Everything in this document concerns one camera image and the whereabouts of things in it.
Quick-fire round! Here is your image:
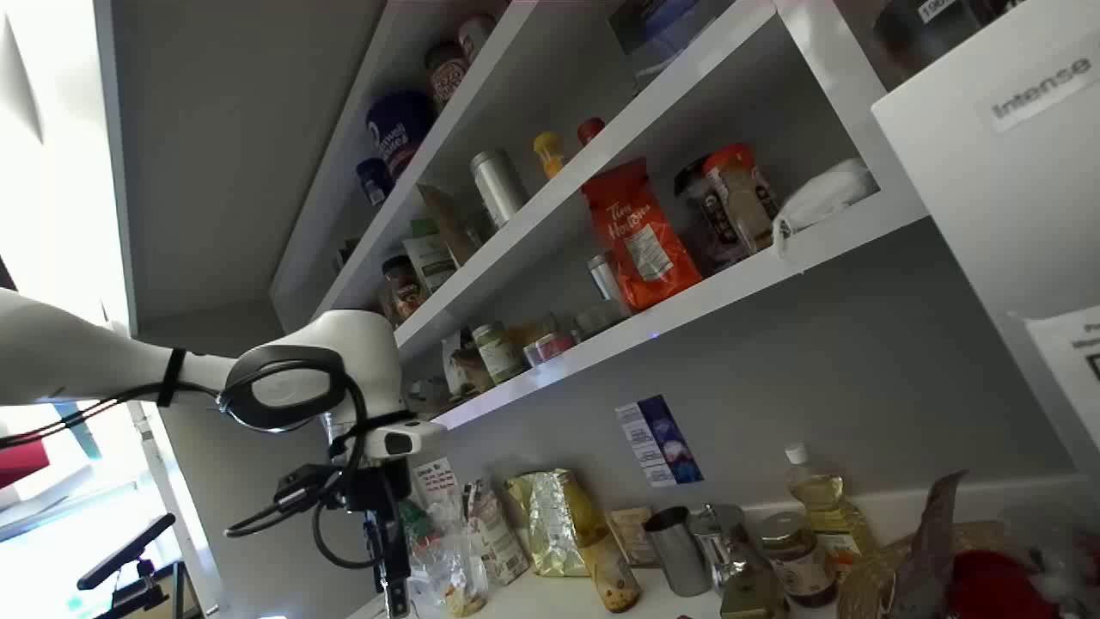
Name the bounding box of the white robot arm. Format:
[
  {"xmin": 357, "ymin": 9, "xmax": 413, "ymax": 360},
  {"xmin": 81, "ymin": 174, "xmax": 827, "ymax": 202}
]
[{"xmin": 0, "ymin": 288, "xmax": 439, "ymax": 619}]

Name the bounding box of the white cabinet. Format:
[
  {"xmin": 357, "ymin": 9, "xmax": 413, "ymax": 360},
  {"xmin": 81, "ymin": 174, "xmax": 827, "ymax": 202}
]
[{"xmin": 871, "ymin": 0, "xmax": 1100, "ymax": 479}]

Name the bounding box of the brown glass jar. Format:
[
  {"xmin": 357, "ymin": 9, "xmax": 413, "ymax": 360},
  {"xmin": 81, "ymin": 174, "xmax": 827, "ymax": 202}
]
[{"xmin": 757, "ymin": 514, "xmax": 834, "ymax": 608}]

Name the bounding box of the green lidded white jar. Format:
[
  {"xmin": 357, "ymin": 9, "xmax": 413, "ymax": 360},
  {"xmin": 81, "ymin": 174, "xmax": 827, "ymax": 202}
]
[{"xmin": 475, "ymin": 323, "xmax": 522, "ymax": 382}]

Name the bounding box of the gold foil bag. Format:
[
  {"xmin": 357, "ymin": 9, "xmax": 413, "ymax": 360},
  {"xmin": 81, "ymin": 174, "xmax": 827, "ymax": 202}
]
[{"xmin": 506, "ymin": 469, "xmax": 603, "ymax": 577}]

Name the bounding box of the white plastic bag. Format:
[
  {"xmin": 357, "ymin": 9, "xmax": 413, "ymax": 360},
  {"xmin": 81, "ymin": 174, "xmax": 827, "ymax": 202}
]
[{"xmin": 774, "ymin": 158, "xmax": 876, "ymax": 241}]

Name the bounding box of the yellow oil bottle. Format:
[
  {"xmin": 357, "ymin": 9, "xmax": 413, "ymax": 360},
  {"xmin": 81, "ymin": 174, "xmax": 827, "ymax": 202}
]
[{"xmin": 783, "ymin": 443, "xmax": 892, "ymax": 619}]

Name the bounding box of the blue white leaflet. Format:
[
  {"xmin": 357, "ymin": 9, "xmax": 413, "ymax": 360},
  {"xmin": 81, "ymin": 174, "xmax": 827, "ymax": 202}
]
[{"xmin": 615, "ymin": 394, "xmax": 700, "ymax": 490}]

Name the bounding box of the steel cup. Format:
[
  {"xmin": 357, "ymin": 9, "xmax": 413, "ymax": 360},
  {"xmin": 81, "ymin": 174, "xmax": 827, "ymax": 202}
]
[{"xmin": 641, "ymin": 506, "xmax": 712, "ymax": 600}]

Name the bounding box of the blue container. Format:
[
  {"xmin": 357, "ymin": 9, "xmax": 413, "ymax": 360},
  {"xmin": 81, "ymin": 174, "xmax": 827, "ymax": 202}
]
[{"xmin": 357, "ymin": 88, "xmax": 435, "ymax": 202}]

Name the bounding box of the orange snack packet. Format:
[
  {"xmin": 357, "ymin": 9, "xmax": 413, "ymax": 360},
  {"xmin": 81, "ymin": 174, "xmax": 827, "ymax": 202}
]
[{"xmin": 580, "ymin": 158, "xmax": 700, "ymax": 308}]

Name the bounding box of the red black food box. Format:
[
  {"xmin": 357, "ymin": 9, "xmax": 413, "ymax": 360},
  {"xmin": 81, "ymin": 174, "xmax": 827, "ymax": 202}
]
[{"xmin": 674, "ymin": 144, "xmax": 775, "ymax": 271}]

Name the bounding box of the white wall shelf unit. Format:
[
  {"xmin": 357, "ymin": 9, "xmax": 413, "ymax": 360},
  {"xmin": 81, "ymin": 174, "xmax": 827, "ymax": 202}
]
[{"xmin": 266, "ymin": 0, "xmax": 1023, "ymax": 432}]

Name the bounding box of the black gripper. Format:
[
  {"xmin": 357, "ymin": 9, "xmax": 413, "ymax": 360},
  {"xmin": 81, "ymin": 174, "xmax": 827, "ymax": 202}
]
[{"xmin": 344, "ymin": 460, "xmax": 409, "ymax": 617}]

